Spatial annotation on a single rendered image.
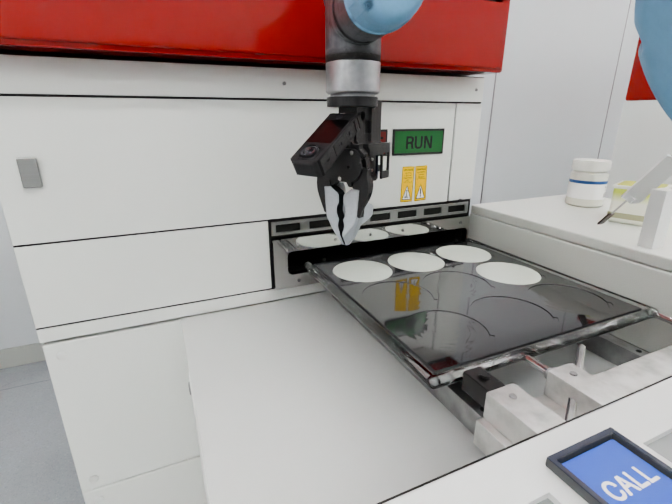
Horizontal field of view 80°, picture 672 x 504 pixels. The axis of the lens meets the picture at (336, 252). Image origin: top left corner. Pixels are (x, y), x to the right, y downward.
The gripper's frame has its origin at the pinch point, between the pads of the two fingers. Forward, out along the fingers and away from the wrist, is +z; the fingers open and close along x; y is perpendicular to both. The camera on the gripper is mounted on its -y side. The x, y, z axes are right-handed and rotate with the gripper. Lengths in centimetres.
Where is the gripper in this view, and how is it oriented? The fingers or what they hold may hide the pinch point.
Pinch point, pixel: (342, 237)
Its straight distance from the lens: 60.4
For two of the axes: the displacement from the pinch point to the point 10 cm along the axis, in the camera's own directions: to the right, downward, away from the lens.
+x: -8.0, -1.9, 5.6
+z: 0.0, 9.5, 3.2
